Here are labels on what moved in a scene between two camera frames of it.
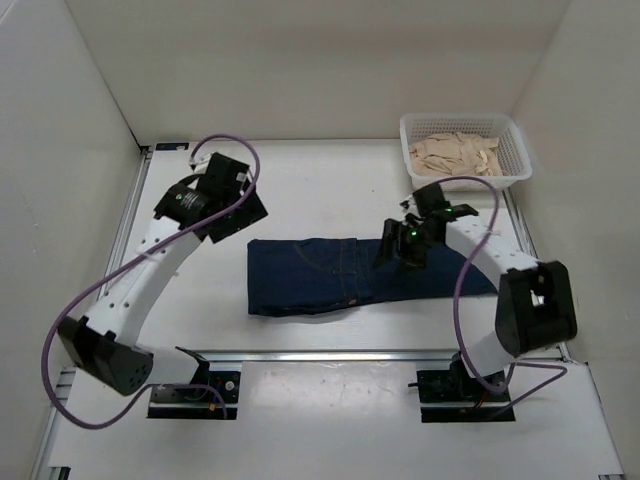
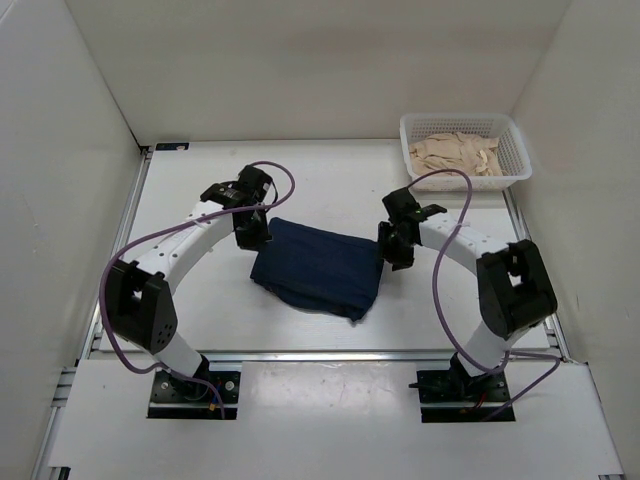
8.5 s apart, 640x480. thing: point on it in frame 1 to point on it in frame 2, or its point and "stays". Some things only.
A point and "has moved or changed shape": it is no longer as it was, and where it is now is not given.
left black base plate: x=229 y=382 stays
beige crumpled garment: x=456 y=154 stays
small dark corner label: x=172 y=146 stays
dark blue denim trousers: x=287 y=276 has moved or changed shape
